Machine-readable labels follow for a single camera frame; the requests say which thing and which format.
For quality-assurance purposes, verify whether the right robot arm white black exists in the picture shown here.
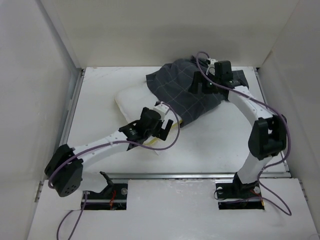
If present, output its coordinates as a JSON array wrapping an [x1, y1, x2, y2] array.
[[188, 58, 287, 199]]

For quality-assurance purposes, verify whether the aluminium rail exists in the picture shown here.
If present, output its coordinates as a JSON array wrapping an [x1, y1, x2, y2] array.
[[51, 171, 292, 181], [253, 67, 292, 170], [48, 68, 86, 180]]

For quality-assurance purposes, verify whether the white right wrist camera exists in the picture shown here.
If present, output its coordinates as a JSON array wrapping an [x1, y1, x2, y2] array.
[[205, 58, 218, 75]]

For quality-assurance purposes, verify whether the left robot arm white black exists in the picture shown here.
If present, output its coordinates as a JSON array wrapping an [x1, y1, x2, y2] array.
[[44, 102, 174, 199]]

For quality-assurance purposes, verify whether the aluminium right side rail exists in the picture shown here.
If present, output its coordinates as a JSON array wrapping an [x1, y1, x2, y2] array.
[[253, 67, 292, 170]]

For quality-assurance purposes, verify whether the white pillow with yellow edge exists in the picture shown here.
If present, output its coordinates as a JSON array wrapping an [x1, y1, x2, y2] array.
[[115, 82, 182, 155]]

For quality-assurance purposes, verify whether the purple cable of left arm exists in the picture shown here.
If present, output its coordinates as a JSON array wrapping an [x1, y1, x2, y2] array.
[[47, 101, 181, 237]]

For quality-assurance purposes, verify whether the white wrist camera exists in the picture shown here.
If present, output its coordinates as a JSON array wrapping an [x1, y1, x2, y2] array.
[[152, 101, 170, 119], [205, 58, 218, 75]]

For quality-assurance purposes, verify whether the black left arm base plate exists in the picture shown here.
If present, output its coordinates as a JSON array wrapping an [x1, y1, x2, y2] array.
[[80, 180, 128, 211]]

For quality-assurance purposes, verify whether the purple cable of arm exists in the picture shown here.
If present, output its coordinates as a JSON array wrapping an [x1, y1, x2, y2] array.
[[196, 51, 293, 216], [47, 101, 181, 237]]

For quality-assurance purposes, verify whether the aluminium front rail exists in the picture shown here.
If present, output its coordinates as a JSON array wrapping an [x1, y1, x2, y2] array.
[[51, 171, 292, 181]]

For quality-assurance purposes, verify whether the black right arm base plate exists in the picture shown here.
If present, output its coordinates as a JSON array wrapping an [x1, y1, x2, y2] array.
[[214, 182, 265, 210]]

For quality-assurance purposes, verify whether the white front cover board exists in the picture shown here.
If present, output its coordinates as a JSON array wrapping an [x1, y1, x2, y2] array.
[[28, 178, 319, 240]]

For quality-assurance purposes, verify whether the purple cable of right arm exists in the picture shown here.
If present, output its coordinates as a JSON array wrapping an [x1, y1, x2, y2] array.
[[196, 51, 293, 216]]

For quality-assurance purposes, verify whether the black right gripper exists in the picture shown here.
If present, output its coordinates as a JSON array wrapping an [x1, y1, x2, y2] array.
[[188, 71, 221, 94]]

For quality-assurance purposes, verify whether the dark grey checked pillowcase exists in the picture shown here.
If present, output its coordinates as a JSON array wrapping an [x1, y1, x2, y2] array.
[[145, 56, 250, 130]]

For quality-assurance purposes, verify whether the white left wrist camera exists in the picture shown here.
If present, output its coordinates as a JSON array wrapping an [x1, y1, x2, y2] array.
[[152, 101, 170, 119]]

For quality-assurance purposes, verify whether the aluminium left side rail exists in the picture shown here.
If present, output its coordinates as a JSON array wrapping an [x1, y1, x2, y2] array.
[[48, 68, 86, 180]]

